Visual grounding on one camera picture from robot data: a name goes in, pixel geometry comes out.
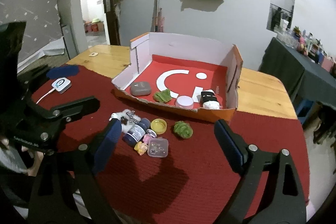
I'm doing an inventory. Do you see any white charger cable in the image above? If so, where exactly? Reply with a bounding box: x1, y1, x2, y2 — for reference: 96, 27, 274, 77
35, 89, 55, 105

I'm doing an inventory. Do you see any clutter of bottles and toys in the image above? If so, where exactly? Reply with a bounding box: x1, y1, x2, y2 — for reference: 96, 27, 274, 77
274, 18, 336, 64

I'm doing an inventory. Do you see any white fluffy plush keychain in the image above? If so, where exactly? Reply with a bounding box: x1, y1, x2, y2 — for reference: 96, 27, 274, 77
110, 109, 141, 132

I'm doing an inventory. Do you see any white square charger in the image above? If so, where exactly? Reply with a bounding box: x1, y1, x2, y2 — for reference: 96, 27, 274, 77
51, 78, 72, 94

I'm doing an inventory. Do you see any red knitted mat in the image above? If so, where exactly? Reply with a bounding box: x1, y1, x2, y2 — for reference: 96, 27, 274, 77
30, 64, 311, 224

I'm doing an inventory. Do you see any person's left hand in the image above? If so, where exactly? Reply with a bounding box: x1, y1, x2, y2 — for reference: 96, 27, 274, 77
26, 151, 45, 177

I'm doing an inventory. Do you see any black and white cloth roll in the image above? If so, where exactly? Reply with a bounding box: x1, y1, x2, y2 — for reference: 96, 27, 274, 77
200, 89, 220, 110

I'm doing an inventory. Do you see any yellow-haired doll figure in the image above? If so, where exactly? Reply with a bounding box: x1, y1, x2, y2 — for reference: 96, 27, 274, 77
134, 129, 158, 155

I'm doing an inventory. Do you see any leafy green chenille toy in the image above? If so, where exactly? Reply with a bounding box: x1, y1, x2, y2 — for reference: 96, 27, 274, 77
154, 89, 172, 103

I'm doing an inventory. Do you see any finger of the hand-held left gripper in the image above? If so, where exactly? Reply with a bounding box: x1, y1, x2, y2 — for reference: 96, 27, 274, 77
49, 97, 100, 124
16, 65, 79, 99

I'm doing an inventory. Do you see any round green chenille toy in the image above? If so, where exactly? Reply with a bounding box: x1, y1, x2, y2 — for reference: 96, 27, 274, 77
173, 121, 194, 139

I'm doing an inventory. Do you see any grey rounded makeup case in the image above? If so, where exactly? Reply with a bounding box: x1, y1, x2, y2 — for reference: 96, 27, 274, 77
130, 81, 152, 96

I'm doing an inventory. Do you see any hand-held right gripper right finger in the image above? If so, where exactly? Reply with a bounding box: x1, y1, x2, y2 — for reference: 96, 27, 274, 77
214, 119, 307, 224

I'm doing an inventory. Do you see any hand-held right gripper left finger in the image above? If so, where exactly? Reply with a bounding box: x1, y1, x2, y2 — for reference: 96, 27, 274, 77
28, 117, 124, 224

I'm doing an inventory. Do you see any white round lid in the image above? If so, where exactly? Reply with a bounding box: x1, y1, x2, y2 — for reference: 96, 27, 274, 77
175, 95, 195, 109

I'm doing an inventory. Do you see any yellow round lid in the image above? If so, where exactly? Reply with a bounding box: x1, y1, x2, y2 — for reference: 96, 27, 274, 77
151, 118, 168, 135

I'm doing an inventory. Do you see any dark blue bottle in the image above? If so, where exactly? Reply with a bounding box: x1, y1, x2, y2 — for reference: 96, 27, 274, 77
122, 118, 151, 147

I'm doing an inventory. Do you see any orange cardboard box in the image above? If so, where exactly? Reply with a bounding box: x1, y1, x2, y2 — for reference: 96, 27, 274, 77
112, 32, 243, 123

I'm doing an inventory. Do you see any clear plastic box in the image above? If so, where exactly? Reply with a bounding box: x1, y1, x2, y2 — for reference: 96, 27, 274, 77
147, 137, 169, 158

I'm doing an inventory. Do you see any mop stick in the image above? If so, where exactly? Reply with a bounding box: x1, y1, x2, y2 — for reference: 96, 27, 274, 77
152, 0, 161, 33

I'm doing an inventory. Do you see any dark cloth covered table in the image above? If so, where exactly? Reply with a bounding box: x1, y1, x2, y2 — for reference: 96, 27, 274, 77
259, 37, 336, 109

